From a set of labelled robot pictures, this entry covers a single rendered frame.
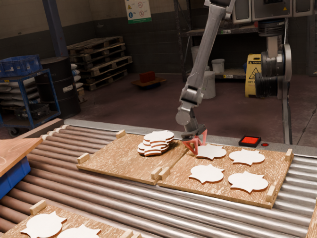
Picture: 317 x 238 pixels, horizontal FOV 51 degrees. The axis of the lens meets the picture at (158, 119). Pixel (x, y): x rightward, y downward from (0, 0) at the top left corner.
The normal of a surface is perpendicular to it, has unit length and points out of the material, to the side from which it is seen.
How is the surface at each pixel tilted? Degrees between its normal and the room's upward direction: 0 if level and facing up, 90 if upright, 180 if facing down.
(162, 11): 90
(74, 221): 0
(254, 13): 90
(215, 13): 79
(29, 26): 90
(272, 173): 0
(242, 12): 90
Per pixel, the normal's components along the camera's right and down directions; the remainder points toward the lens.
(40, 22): 0.83, 0.08
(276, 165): -0.14, -0.93
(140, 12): -0.54, 0.36
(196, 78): -0.18, 0.18
